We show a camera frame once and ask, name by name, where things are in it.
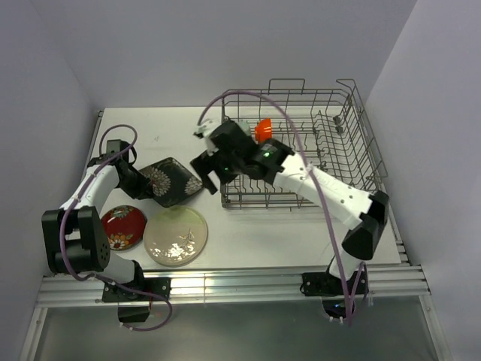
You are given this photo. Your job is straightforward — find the green cup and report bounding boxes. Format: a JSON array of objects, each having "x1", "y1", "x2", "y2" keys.
[{"x1": 238, "y1": 120, "x2": 250, "y2": 135}]

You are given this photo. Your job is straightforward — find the black square floral plate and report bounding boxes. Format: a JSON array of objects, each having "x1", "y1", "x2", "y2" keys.
[{"x1": 140, "y1": 157, "x2": 204, "y2": 208}]

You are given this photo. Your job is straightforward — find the orange bowl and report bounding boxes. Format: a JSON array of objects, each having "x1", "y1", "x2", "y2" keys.
[{"x1": 255, "y1": 118, "x2": 272, "y2": 144}]

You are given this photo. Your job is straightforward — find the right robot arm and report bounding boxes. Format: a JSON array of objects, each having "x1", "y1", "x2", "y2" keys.
[{"x1": 190, "y1": 120, "x2": 389, "y2": 296}]

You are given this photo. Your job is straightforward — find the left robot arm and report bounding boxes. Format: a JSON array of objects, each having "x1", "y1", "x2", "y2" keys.
[{"x1": 41, "y1": 139, "x2": 153, "y2": 300}]

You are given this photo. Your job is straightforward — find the red floral small plate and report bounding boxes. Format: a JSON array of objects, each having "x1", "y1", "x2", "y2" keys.
[{"x1": 101, "y1": 205, "x2": 147, "y2": 251}]

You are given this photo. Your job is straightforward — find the cream green round plate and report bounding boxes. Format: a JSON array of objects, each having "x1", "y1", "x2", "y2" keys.
[{"x1": 144, "y1": 206, "x2": 208, "y2": 268}]

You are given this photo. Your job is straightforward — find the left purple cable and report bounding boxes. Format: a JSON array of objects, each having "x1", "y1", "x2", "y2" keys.
[{"x1": 59, "y1": 124, "x2": 174, "y2": 332}]

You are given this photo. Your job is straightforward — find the purple cable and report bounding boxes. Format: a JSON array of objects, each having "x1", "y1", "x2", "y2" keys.
[
  {"x1": 59, "y1": 124, "x2": 174, "y2": 332},
  {"x1": 197, "y1": 89, "x2": 368, "y2": 327}
]

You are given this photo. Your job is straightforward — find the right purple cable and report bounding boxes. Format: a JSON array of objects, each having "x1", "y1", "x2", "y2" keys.
[{"x1": 197, "y1": 89, "x2": 368, "y2": 327}]

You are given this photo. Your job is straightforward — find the grey wire dish rack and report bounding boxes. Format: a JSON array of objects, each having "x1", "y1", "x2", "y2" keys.
[{"x1": 221, "y1": 78, "x2": 388, "y2": 193}]

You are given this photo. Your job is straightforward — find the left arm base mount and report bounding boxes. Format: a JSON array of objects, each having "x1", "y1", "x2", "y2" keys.
[{"x1": 101, "y1": 277, "x2": 173, "y2": 326}]

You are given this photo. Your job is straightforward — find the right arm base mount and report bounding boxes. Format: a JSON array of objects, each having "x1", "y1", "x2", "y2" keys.
[{"x1": 299, "y1": 271, "x2": 369, "y2": 321}]

